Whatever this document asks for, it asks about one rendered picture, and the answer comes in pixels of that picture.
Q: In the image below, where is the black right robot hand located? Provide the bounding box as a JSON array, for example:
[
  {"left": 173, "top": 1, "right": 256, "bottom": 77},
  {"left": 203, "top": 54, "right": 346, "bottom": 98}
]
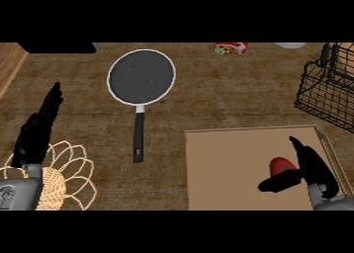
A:
[{"left": 258, "top": 135, "right": 340, "bottom": 200}]

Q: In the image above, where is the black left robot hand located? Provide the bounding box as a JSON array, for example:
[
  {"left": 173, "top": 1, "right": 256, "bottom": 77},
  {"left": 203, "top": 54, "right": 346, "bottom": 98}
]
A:
[{"left": 11, "top": 81, "right": 64, "bottom": 169}]

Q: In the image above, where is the red tomato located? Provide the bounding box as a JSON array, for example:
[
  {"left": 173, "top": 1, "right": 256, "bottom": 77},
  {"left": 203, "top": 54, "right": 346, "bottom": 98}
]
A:
[{"left": 268, "top": 156, "right": 299, "bottom": 177}]

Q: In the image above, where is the wicker basket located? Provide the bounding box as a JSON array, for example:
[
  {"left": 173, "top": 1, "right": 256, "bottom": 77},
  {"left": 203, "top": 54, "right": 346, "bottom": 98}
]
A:
[{"left": 0, "top": 140, "right": 98, "bottom": 211}]

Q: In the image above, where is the brown wooden tray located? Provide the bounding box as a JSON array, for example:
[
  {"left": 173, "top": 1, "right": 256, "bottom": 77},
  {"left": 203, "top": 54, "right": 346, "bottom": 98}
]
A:
[{"left": 184, "top": 124, "right": 354, "bottom": 211}]

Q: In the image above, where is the brown wooden cabinet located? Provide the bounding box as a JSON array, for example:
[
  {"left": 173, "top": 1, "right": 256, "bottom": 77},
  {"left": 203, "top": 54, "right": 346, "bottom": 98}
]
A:
[{"left": 0, "top": 42, "right": 30, "bottom": 116}]

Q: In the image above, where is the dark frying pan white rim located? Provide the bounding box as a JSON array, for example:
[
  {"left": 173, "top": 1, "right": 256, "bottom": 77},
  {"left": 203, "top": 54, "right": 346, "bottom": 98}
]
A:
[{"left": 105, "top": 48, "right": 178, "bottom": 164}]

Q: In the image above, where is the black appliance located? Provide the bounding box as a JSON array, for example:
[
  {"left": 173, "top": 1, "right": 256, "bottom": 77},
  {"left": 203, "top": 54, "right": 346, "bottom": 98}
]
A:
[{"left": 17, "top": 42, "right": 98, "bottom": 54}]

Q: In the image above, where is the pale grey round object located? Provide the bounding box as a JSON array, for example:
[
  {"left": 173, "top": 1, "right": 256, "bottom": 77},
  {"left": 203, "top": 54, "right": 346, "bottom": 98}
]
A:
[{"left": 272, "top": 42, "right": 308, "bottom": 50}]

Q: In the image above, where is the red printed food box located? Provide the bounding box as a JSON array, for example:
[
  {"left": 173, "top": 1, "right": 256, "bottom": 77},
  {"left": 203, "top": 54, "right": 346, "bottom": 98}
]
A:
[{"left": 213, "top": 42, "right": 249, "bottom": 56}]

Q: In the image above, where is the black wire tiered basket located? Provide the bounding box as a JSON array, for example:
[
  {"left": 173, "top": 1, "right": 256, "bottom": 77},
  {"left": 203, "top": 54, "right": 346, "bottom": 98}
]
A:
[{"left": 295, "top": 42, "right": 354, "bottom": 138}]

